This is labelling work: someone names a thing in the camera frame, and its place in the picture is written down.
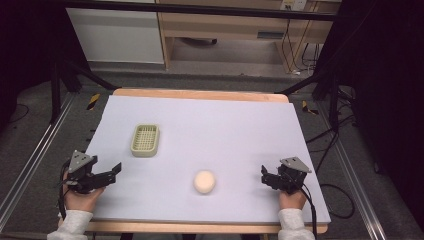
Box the black floor cables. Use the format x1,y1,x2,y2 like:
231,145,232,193
305,85,360,168

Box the person's right hand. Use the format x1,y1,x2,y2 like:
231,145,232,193
278,188,308,211

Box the wooden desk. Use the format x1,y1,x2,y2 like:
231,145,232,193
155,0,342,74

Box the black curtain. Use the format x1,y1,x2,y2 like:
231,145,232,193
315,0,424,232
0,0,68,125

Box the black looped floor cable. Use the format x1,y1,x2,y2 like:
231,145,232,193
319,183,356,220

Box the black metal stand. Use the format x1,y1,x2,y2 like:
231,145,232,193
49,49,118,125
274,68,342,132

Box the black horizontal frame bar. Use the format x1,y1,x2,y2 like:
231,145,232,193
61,0,338,22

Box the white wall socket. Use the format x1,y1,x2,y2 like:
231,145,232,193
280,0,308,12

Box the yellow black floor tape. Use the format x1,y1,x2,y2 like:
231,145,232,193
86,93,101,111
301,100,320,116

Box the black desk cables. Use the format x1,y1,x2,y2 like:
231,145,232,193
280,18,322,74

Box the round cream soap bar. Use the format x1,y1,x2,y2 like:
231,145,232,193
193,169,217,195

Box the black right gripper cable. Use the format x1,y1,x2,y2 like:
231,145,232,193
298,182,319,240

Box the wooden table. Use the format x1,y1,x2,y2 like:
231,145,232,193
57,87,330,235

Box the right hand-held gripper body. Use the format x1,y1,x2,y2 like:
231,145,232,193
277,156,313,196

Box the beige slotted soap dish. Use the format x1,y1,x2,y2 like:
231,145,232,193
130,123,161,158

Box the person's left hand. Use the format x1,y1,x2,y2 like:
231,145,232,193
62,171,106,213

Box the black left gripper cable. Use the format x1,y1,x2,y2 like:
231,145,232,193
57,161,72,222

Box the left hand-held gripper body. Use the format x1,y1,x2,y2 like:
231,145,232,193
62,149,105,195

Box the white cabinet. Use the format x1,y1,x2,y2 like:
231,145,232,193
65,7,165,65

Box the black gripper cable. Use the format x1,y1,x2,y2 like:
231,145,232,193
57,161,72,222
298,182,319,240

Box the white table mat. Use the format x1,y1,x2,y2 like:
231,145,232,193
84,94,332,225

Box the metal floor rail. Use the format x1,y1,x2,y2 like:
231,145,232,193
0,92,77,232
315,99,388,240

